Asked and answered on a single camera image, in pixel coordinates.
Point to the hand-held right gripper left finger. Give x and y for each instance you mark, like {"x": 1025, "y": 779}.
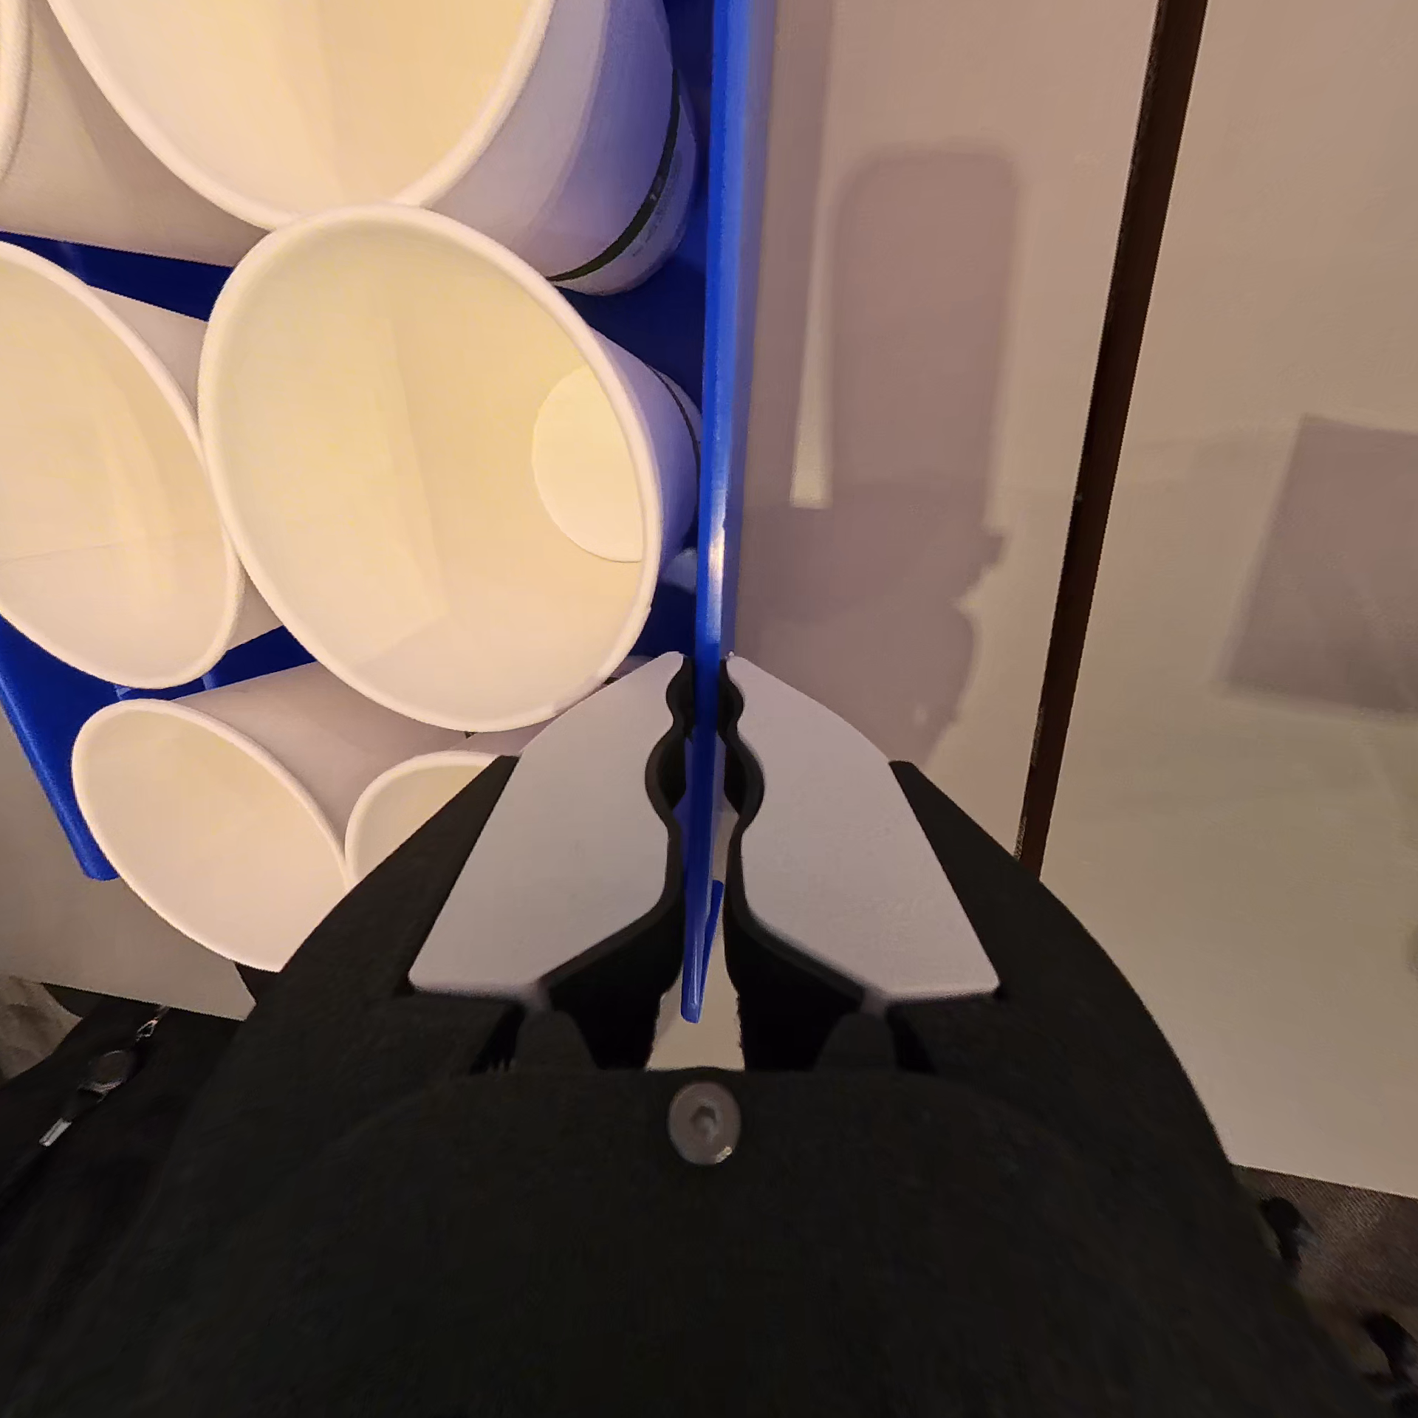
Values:
{"x": 564, "y": 876}

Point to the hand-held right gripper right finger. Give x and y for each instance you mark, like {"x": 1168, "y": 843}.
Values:
{"x": 852, "y": 876}

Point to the blue plastic bin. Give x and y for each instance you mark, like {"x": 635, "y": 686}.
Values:
{"x": 726, "y": 334}

